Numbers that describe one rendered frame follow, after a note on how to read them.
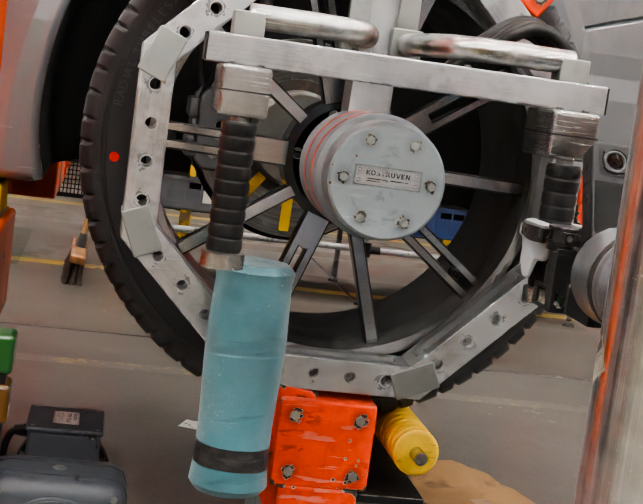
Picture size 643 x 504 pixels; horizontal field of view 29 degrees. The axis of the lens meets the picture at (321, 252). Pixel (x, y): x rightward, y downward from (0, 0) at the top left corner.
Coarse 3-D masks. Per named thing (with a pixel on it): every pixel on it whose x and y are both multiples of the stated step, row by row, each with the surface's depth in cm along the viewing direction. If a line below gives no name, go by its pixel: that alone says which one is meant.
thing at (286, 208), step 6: (258, 174) 202; (252, 180) 202; (258, 180) 202; (252, 186) 202; (282, 204) 203; (288, 204) 203; (282, 210) 203; (288, 210) 203; (282, 216) 203; (288, 216) 203; (282, 222) 203; (288, 222) 204; (282, 228) 204
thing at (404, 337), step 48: (432, 0) 156; (288, 96) 155; (336, 96) 156; (192, 144) 154; (288, 144) 156; (288, 192) 157; (480, 192) 180; (528, 192) 160; (192, 240) 156; (288, 240) 160; (432, 240) 161; (480, 240) 172; (432, 288) 174; (480, 288) 161; (288, 336) 162; (336, 336) 167; (384, 336) 164
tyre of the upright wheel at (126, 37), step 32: (160, 0) 149; (128, 32) 149; (128, 64) 150; (96, 96) 150; (128, 96) 150; (96, 128) 150; (128, 128) 151; (96, 160) 151; (96, 192) 151; (96, 224) 152; (128, 256) 153; (128, 288) 154; (160, 288) 154; (160, 320) 155; (192, 352) 156; (480, 352) 162; (448, 384) 162
